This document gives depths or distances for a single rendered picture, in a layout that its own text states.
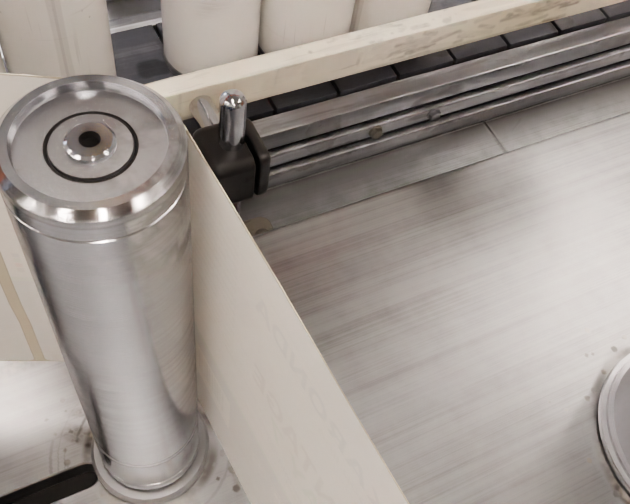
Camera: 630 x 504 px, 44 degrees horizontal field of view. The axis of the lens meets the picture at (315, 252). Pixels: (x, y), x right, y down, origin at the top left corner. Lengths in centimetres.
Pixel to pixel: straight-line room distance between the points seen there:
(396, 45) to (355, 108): 4
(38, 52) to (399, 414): 22
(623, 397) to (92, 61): 28
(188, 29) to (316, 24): 7
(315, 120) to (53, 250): 28
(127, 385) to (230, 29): 23
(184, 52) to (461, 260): 18
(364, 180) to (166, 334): 28
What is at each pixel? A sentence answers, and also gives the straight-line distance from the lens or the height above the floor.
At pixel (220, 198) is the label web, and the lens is 16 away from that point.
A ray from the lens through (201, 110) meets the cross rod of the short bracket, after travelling 38.
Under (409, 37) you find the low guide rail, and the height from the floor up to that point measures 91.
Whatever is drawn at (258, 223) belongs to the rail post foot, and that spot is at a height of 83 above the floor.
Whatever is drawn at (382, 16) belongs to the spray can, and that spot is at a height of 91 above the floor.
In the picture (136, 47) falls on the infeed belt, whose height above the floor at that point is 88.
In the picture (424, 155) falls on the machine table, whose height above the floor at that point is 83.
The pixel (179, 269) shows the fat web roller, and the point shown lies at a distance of 18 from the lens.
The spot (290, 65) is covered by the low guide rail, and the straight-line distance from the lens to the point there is 39.
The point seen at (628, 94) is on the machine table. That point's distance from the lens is 57.
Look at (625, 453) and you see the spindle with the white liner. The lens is 35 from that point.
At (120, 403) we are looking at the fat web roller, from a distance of 23.
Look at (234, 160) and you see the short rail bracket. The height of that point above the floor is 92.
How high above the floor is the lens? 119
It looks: 57 degrees down
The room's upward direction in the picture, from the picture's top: 12 degrees clockwise
